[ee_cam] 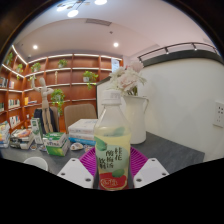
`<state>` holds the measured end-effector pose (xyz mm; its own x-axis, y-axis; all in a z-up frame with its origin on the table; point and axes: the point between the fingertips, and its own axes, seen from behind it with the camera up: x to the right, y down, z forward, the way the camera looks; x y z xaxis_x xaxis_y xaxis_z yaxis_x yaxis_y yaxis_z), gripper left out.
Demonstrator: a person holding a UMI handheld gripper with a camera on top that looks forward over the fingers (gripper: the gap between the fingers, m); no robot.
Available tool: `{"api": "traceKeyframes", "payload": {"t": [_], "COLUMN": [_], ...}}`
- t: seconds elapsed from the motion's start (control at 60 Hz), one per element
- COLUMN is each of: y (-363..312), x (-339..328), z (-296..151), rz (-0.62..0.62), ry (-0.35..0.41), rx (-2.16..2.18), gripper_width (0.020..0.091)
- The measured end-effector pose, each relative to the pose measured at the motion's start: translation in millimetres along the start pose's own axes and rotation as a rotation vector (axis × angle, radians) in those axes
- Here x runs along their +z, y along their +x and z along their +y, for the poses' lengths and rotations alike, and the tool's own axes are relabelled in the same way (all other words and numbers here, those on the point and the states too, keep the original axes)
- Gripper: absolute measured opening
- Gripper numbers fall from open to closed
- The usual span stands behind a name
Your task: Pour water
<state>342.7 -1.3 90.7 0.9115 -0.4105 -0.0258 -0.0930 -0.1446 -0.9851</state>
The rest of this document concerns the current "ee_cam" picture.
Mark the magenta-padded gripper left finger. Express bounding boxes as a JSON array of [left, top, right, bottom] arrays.
[[56, 147, 98, 189]]

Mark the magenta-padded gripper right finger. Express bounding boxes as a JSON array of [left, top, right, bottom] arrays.
[[129, 147, 170, 190]]

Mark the yellow drink bottle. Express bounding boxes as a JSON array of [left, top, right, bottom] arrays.
[[93, 89, 132, 192]]

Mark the green white carton box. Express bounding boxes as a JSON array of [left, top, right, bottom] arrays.
[[43, 131, 72, 157]]

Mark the white mug, grey triangle pattern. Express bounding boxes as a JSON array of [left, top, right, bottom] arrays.
[[23, 155, 50, 173]]

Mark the white pitcher vase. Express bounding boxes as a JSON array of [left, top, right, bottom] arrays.
[[121, 94, 150, 145]]

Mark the tall green white carton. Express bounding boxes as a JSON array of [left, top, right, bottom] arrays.
[[30, 117, 45, 145]]

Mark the tan chair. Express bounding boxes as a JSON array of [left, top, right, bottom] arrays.
[[63, 103, 98, 133]]

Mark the dark book stack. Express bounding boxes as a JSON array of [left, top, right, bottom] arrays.
[[9, 127, 36, 150]]

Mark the dark blue chair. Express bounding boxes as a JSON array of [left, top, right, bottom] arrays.
[[33, 106, 60, 134]]

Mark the wooden artist mannequin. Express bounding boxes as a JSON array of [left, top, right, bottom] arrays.
[[31, 77, 55, 134]]

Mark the wooden shelf unit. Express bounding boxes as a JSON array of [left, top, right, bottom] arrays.
[[0, 44, 124, 134]]

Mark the pink flower bouquet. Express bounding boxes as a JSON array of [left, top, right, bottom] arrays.
[[108, 60, 148, 98]]

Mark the ceiling air vent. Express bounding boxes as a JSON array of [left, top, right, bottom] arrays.
[[85, 18, 113, 27]]

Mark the multi-bulb ceiling lamp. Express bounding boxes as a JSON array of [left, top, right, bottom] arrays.
[[55, 0, 108, 18]]

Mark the white wall socket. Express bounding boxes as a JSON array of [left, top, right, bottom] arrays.
[[213, 100, 224, 128]]

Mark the black ceiling track rail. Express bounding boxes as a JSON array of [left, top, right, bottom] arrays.
[[137, 41, 219, 63]]

